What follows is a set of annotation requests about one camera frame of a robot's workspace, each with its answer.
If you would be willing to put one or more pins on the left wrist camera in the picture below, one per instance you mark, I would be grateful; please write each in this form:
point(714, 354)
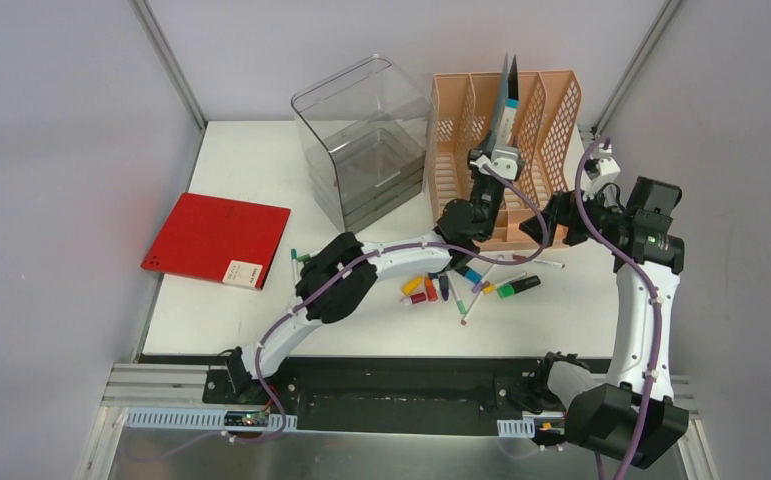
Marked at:
point(504, 162)

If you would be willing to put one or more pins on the thin white pen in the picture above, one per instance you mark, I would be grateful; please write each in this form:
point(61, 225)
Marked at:
point(503, 255)

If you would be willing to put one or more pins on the orange red marker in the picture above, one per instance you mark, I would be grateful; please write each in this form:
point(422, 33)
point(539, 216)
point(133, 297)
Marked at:
point(430, 289)

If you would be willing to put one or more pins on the red folder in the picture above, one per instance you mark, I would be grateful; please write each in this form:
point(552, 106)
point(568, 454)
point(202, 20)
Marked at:
point(219, 240)

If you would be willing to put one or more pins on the peach plastic file rack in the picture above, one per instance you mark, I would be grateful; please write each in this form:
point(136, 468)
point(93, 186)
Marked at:
point(473, 128)

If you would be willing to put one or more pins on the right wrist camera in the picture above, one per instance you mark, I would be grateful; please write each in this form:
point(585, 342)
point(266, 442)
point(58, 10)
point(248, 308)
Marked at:
point(600, 171)

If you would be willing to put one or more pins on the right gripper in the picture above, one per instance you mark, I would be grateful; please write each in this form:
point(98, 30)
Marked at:
point(566, 212)

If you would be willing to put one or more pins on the teal blue folder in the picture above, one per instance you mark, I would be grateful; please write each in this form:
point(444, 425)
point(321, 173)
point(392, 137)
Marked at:
point(507, 104)

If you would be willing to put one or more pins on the clear grey drawer organizer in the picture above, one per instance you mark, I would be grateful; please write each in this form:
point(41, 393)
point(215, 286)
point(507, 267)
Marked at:
point(363, 133)

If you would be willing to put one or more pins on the white marker green tip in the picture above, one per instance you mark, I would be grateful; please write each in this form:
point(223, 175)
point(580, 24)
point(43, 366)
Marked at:
point(455, 294)

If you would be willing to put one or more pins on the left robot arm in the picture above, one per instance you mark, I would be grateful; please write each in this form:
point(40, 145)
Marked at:
point(333, 283)

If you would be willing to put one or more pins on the black highlighter green cap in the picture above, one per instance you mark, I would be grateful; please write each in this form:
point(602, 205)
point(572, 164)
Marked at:
point(518, 286)

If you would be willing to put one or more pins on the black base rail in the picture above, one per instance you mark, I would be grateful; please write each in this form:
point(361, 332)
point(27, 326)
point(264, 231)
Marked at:
point(401, 395)

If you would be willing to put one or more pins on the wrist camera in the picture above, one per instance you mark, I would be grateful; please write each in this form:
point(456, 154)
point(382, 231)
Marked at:
point(504, 162)
point(600, 171)

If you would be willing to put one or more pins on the white marker teal cap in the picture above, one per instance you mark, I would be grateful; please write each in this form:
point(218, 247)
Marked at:
point(295, 266)

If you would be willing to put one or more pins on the black highlighter blue cap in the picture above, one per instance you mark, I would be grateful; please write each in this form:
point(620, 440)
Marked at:
point(470, 274)

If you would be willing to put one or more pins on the white pen red cap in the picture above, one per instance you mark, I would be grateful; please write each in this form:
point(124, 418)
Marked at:
point(548, 263)

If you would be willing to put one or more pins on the red white short marker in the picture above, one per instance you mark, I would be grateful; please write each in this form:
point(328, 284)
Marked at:
point(414, 299)

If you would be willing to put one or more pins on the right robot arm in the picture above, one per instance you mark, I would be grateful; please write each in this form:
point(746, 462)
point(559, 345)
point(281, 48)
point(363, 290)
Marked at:
point(630, 416)

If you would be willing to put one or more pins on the white marker yellow cap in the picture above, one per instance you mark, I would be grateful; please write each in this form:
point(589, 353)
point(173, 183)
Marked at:
point(492, 287)

